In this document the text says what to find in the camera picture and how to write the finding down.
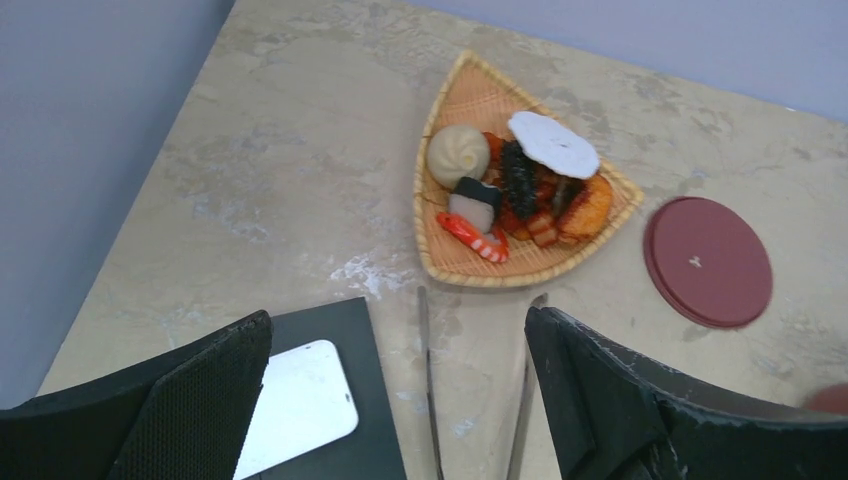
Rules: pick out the orange fried cutlet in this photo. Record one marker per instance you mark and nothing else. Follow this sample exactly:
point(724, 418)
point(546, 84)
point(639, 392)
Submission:
point(587, 213)

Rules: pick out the dark red round lid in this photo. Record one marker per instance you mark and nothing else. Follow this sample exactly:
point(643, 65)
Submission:
point(707, 263)

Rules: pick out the red white shrimp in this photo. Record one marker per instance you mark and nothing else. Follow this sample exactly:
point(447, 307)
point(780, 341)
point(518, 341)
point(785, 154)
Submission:
point(493, 247)

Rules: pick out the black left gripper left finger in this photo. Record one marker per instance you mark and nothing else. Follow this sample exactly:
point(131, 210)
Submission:
point(181, 415)

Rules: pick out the black spiky sea cucumber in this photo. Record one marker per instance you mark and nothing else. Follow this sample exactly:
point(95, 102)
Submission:
point(517, 174)

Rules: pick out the white steamed bun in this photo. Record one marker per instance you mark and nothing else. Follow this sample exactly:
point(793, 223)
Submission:
point(457, 151)

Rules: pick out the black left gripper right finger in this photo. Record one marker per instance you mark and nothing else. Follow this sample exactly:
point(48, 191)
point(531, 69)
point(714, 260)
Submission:
point(614, 413)

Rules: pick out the dark red steel lunch pot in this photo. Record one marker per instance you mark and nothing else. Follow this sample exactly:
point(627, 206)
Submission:
point(831, 399)

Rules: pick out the steel food tongs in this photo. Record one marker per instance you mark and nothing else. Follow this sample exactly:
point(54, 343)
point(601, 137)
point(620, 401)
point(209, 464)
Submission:
point(529, 382)

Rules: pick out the black network switch box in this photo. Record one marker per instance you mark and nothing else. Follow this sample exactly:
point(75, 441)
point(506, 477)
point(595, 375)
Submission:
point(371, 451)

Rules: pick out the white small device box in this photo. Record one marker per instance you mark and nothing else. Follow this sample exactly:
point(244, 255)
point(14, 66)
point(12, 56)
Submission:
point(305, 403)

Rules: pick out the white round rice cracker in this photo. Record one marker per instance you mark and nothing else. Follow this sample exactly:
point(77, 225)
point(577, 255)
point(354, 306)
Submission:
point(547, 142)

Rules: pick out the white black sushi piece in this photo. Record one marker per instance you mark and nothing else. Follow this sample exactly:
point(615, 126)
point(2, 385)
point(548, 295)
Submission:
point(477, 202)

